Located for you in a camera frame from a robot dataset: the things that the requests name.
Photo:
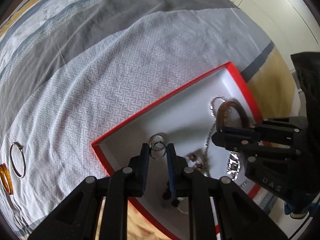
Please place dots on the striped duvet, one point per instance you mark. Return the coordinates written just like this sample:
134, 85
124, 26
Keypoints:
100, 80

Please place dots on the amber bangle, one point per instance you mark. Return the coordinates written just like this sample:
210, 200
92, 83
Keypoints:
6, 178

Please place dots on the blue shoe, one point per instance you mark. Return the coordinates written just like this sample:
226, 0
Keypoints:
297, 211

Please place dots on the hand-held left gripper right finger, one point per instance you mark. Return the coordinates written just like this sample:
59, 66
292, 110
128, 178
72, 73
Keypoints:
171, 170

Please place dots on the white wardrobe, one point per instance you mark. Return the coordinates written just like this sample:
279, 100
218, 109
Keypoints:
275, 5

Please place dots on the brown bangle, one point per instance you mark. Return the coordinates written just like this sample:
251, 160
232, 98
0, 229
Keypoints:
222, 112

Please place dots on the thin silver bangle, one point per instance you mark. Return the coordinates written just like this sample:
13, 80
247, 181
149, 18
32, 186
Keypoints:
17, 144

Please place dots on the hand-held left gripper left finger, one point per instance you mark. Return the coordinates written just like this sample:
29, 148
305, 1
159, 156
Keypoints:
145, 165

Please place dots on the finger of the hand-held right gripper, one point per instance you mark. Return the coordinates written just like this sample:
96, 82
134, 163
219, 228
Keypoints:
275, 130
235, 141

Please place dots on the red shallow box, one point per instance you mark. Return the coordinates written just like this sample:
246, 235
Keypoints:
180, 110

